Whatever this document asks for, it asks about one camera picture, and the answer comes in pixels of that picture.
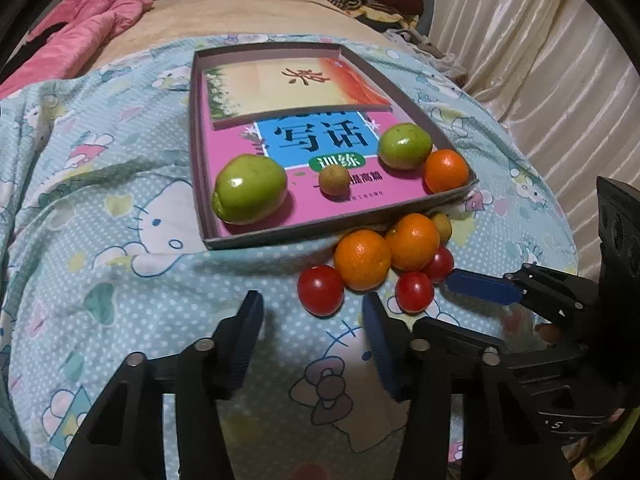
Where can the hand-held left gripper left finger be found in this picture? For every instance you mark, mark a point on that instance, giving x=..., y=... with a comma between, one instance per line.
x=245, y=340

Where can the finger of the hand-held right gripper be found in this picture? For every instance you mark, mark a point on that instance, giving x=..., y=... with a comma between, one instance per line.
x=480, y=285
x=460, y=337

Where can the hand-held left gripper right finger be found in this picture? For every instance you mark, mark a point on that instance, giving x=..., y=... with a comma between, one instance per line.
x=382, y=355

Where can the red cherry tomato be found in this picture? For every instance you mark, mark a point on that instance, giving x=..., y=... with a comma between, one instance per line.
x=414, y=291
x=320, y=290
x=441, y=264

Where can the brown longan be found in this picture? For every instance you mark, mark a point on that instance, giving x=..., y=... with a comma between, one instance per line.
x=444, y=226
x=334, y=180

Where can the orange mandarin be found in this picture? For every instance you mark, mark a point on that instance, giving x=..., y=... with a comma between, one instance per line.
x=362, y=259
x=414, y=241
x=446, y=170

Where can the large green jujube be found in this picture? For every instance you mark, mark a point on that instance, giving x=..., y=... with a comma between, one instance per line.
x=250, y=190

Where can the small green jujube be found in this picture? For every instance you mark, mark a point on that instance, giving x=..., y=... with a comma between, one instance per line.
x=405, y=145

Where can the shallow cardboard box tray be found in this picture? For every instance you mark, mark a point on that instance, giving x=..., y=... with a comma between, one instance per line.
x=197, y=160

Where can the person's right hand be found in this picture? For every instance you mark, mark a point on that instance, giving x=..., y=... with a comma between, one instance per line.
x=547, y=332

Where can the pink and blue book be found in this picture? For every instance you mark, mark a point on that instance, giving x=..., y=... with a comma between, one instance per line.
x=300, y=210

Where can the blue cartoon cat blanket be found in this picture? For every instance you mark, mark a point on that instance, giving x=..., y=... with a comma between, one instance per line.
x=100, y=210

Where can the cream pleated curtain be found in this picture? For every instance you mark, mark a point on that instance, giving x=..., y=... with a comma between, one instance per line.
x=525, y=60

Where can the white crumpled cloth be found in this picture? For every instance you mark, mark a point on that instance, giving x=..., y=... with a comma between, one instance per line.
x=430, y=52

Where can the yellow printed blanket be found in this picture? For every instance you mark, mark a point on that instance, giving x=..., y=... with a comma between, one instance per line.
x=385, y=17

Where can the striped folded cloth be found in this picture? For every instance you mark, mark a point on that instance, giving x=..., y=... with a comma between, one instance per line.
x=347, y=0

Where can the beige bed sheet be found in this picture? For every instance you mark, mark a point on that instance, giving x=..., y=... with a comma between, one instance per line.
x=250, y=15

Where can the pink quilt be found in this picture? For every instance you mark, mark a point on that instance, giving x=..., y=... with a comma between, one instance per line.
x=85, y=20

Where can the black garment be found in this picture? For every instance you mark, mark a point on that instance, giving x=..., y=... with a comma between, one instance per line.
x=47, y=31

